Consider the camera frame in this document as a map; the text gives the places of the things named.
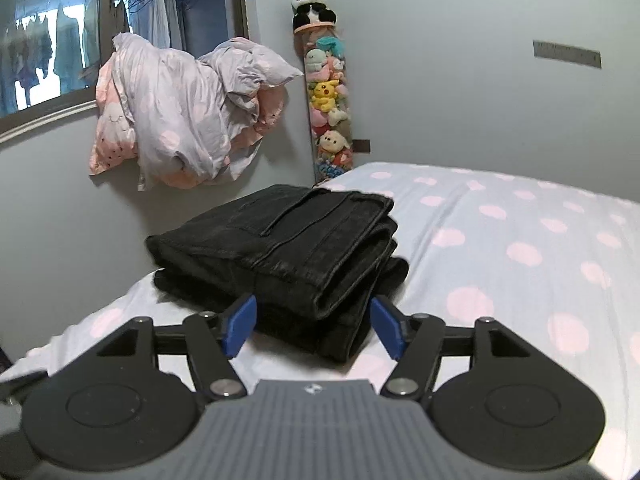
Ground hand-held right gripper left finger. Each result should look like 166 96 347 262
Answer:
92 294 258 402

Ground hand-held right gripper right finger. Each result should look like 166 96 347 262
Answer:
370 294 537 402

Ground black jeans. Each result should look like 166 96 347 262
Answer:
145 184 411 364

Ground clear tube of plush toys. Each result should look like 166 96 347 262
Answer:
294 22 357 184

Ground grey polka dot duvet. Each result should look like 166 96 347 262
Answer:
111 34 305 191

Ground pink pillow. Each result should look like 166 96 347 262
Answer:
89 57 286 191

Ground hanging laundry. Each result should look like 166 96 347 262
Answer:
0 0 187 113

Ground panda plush toy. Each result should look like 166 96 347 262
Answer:
291 0 339 31

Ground window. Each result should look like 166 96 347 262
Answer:
0 0 250 144

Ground wall outlet strip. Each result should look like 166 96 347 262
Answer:
532 40 603 70

